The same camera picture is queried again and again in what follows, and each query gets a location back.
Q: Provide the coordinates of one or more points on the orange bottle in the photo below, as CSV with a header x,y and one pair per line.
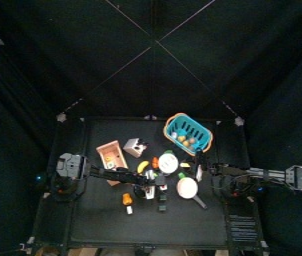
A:
x,y
127,199

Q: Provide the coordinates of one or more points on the dark green toy block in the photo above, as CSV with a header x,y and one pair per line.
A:
x,y
162,208
163,197

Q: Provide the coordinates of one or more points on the orange toy carrot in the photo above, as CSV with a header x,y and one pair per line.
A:
x,y
155,162

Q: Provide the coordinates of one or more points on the small toy in toolbox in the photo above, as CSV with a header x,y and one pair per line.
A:
x,y
110,160

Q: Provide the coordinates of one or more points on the orange toy egg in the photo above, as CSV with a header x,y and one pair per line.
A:
x,y
186,143

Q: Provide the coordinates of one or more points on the white round plate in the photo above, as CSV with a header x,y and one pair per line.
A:
x,y
168,163

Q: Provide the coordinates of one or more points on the wooden toolbox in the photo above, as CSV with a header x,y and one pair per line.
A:
x,y
119,150

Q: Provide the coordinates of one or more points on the white toy egg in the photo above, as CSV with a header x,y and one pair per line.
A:
x,y
174,135

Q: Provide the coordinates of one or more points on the grey white toy box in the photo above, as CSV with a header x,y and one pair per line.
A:
x,y
134,146

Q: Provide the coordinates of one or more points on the yellow toy banana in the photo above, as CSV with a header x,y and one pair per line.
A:
x,y
143,166

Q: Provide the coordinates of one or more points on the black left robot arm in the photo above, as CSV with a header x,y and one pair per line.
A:
x,y
114,174

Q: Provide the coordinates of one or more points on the small white toy piece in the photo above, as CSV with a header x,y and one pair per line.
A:
x,y
130,210

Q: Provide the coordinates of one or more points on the yellow toy egg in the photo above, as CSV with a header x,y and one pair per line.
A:
x,y
182,138

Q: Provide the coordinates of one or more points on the yellow sushi piece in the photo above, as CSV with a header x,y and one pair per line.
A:
x,y
184,164

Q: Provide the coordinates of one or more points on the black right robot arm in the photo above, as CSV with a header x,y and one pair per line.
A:
x,y
265,173

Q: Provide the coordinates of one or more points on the frying pan white inside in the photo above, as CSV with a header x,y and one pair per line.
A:
x,y
187,188

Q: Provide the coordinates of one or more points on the teal basket orange rim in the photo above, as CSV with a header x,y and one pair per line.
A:
x,y
198,126

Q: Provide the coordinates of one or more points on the brown toy egg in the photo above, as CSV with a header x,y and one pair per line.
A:
x,y
192,140

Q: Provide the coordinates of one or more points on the white black sushi piece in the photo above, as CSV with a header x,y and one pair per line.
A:
x,y
163,187

